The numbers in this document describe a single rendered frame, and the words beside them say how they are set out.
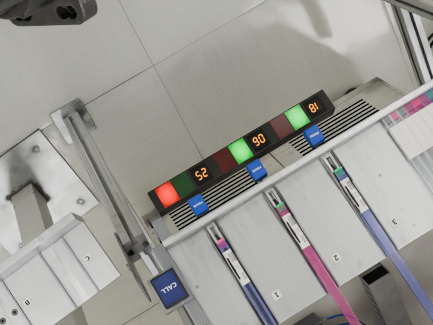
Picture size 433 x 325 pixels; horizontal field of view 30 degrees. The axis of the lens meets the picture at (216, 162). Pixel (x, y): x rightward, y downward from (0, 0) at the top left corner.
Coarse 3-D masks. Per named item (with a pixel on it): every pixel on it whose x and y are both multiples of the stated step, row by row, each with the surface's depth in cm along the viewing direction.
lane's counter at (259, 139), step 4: (260, 128) 134; (256, 132) 134; (260, 132) 134; (248, 136) 134; (252, 136) 134; (256, 136) 134; (260, 136) 133; (264, 136) 133; (248, 140) 133; (252, 140) 133; (256, 140) 133; (260, 140) 133; (264, 140) 133; (268, 140) 133; (252, 144) 133; (256, 144) 133; (260, 144) 133; (264, 144) 133; (268, 144) 133; (256, 148) 133; (260, 148) 133
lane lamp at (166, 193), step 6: (162, 186) 132; (168, 186) 132; (156, 192) 132; (162, 192) 132; (168, 192) 132; (174, 192) 132; (162, 198) 131; (168, 198) 131; (174, 198) 131; (168, 204) 131
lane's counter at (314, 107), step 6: (318, 96) 135; (306, 102) 135; (312, 102) 135; (318, 102) 135; (306, 108) 134; (312, 108) 134; (318, 108) 134; (324, 108) 134; (312, 114) 134; (318, 114) 134
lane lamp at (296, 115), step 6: (294, 108) 134; (300, 108) 134; (288, 114) 134; (294, 114) 134; (300, 114) 134; (294, 120) 134; (300, 120) 134; (306, 120) 134; (294, 126) 134; (300, 126) 134
